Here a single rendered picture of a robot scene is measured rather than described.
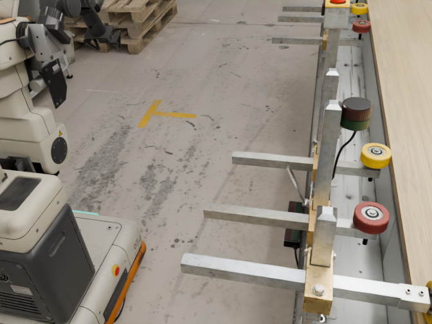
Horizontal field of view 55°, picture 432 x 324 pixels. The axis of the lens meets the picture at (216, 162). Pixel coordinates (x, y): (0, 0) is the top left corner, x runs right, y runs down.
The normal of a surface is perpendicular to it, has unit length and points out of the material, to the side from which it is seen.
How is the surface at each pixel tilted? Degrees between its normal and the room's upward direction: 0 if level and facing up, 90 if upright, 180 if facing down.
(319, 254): 90
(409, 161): 0
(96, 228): 0
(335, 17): 90
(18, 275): 90
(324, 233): 90
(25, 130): 82
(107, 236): 0
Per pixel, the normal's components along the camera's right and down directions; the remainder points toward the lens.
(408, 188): -0.06, -0.78
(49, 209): 0.97, 0.10
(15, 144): -0.23, 0.50
